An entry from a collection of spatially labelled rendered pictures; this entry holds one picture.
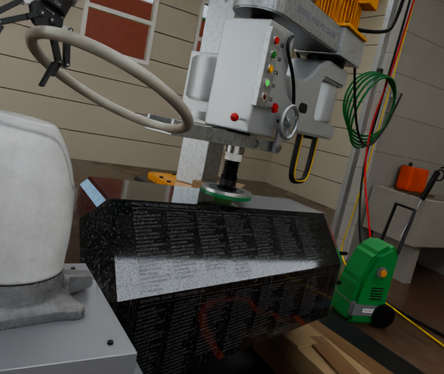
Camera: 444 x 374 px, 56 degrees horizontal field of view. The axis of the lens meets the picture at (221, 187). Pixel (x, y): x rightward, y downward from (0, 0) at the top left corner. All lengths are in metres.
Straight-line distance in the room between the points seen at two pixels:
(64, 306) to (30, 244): 0.11
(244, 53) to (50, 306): 1.23
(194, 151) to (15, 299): 1.99
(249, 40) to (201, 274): 0.87
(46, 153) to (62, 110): 7.06
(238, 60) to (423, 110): 3.60
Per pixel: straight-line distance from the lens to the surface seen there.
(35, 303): 0.64
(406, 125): 4.85
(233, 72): 1.65
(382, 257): 3.09
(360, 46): 2.39
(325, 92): 2.21
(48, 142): 0.60
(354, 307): 3.12
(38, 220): 0.59
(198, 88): 2.44
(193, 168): 2.51
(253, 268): 1.59
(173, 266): 1.42
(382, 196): 4.51
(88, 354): 0.59
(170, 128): 1.30
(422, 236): 4.37
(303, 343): 2.16
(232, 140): 1.58
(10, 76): 7.54
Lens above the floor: 1.20
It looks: 9 degrees down
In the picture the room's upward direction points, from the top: 12 degrees clockwise
